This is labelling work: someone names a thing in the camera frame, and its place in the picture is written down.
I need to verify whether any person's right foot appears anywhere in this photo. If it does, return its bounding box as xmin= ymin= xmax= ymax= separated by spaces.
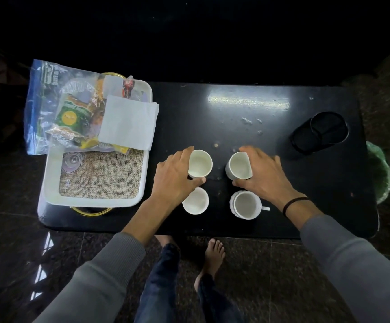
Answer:
xmin=194 ymin=238 xmax=227 ymax=290

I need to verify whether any white rectangular tray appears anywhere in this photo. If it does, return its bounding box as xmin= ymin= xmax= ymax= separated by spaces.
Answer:
xmin=37 ymin=78 xmax=154 ymax=216

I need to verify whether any white paper napkin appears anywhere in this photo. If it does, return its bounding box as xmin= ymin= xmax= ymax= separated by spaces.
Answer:
xmin=98 ymin=95 xmax=160 ymax=151

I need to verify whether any ribbed white cup with handle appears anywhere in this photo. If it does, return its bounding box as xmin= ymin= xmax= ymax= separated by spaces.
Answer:
xmin=229 ymin=190 xmax=271 ymax=220

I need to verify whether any person's left leg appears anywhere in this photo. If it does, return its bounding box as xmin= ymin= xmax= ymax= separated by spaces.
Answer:
xmin=134 ymin=243 xmax=183 ymax=323

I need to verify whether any green snack packet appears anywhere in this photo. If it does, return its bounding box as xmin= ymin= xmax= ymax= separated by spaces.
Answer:
xmin=54 ymin=94 xmax=93 ymax=130

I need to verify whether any plain white cup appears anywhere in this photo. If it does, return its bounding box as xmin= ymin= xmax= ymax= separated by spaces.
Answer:
xmin=187 ymin=149 xmax=213 ymax=179
xmin=225 ymin=151 xmax=253 ymax=181

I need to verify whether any black wristband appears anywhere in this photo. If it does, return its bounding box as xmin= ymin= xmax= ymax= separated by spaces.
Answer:
xmin=282 ymin=197 xmax=310 ymax=218

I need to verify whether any clear blue zip bag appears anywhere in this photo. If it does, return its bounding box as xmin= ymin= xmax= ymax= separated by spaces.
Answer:
xmin=24 ymin=59 xmax=135 ymax=156

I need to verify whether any small clear glass lid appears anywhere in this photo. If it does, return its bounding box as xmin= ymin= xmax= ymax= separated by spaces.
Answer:
xmin=62 ymin=151 xmax=83 ymax=174

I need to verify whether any burlap tray mat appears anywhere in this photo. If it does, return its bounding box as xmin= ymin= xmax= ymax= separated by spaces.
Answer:
xmin=59 ymin=148 xmax=148 ymax=200

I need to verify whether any red label sachet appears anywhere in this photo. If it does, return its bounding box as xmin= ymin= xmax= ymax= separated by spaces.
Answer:
xmin=122 ymin=79 xmax=136 ymax=98

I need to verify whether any person's right forearm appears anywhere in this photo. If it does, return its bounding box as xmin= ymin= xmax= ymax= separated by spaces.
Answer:
xmin=284 ymin=197 xmax=390 ymax=323

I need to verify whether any person's foot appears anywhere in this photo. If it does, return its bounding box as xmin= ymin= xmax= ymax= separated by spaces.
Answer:
xmin=154 ymin=235 xmax=176 ymax=250
xmin=194 ymin=238 xmax=227 ymax=290

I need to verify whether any person's right leg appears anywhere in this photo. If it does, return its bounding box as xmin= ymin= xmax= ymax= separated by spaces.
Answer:
xmin=196 ymin=273 xmax=246 ymax=323

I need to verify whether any yellow snack packet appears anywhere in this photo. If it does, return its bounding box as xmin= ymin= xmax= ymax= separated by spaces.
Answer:
xmin=76 ymin=136 xmax=130 ymax=155

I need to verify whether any person's left hand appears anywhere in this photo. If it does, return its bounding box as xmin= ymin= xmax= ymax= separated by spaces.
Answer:
xmin=150 ymin=146 xmax=207 ymax=208

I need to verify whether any person's leg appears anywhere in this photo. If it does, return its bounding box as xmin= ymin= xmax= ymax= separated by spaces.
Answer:
xmin=196 ymin=273 xmax=246 ymax=323
xmin=134 ymin=243 xmax=183 ymax=323

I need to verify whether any black round container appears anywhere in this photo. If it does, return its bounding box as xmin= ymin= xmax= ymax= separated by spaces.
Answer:
xmin=289 ymin=111 xmax=350 ymax=155

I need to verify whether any person's left forearm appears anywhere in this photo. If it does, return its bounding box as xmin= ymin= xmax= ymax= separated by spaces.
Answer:
xmin=33 ymin=197 xmax=179 ymax=323

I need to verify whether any person's left foot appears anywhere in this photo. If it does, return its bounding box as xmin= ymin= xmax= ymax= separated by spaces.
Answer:
xmin=154 ymin=235 xmax=176 ymax=250

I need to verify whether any person's right hand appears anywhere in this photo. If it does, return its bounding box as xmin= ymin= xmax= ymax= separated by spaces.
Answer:
xmin=231 ymin=146 xmax=304 ymax=210

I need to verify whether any silver foil packet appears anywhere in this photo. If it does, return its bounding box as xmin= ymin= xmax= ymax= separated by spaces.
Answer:
xmin=45 ymin=126 xmax=82 ymax=148

